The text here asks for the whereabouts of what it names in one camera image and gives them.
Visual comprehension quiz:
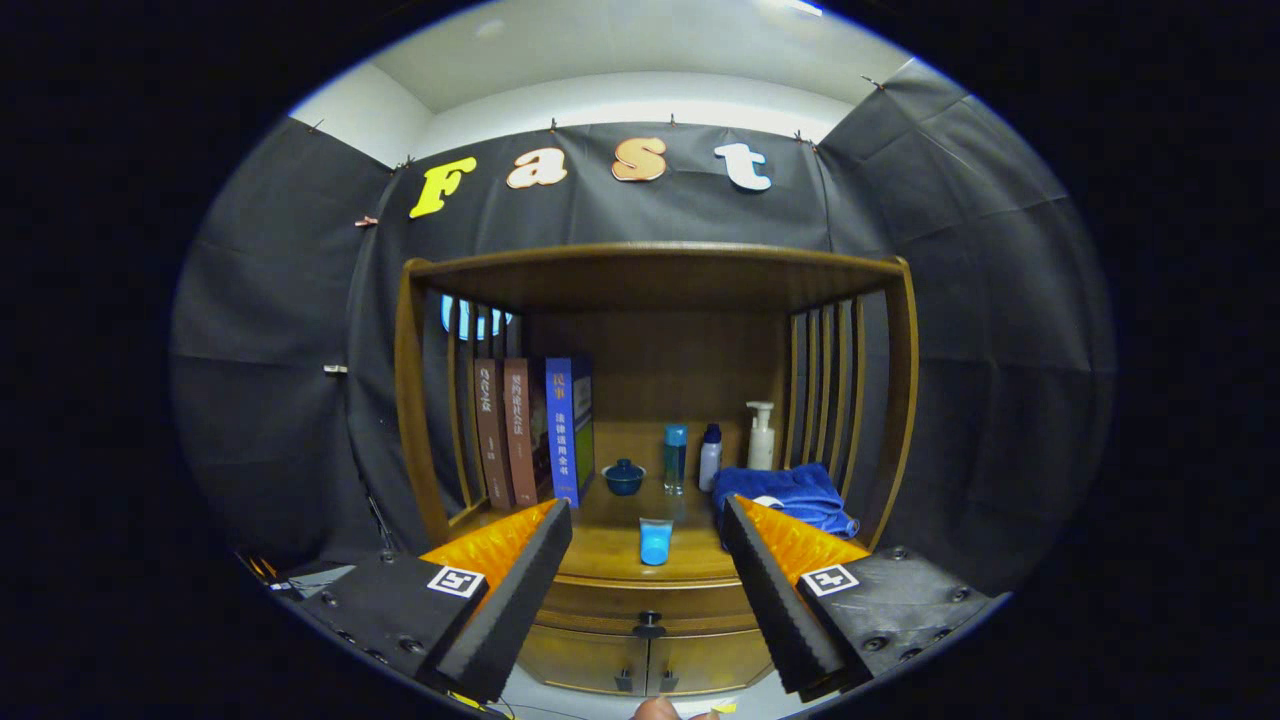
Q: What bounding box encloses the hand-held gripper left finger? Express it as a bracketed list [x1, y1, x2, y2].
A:
[298, 498, 575, 706]

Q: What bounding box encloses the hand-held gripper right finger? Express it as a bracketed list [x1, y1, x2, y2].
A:
[718, 495, 1009, 704]

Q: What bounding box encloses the wooden cabinet door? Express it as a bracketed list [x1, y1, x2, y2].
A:
[647, 628, 773, 696]
[517, 625, 651, 696]

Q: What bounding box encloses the wooden countertop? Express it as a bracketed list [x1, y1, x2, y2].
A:
[445, 475, 881, 586]

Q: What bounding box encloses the folded blue towel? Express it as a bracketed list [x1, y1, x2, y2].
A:
[712, 462, 861, 541]

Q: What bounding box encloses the white pump bottle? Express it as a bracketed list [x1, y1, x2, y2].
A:
[745, 401, 776, 472]

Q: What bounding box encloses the brown book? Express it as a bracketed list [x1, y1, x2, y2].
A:
[503, 358, 554, 507]
[473, 359, 516, 512]

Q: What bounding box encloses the blue book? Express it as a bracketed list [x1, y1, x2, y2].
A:
[545, 356, 597, 508]

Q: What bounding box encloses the wooden cabinet with shelf frame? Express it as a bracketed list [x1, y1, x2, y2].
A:
[393, 242, 919, 698]

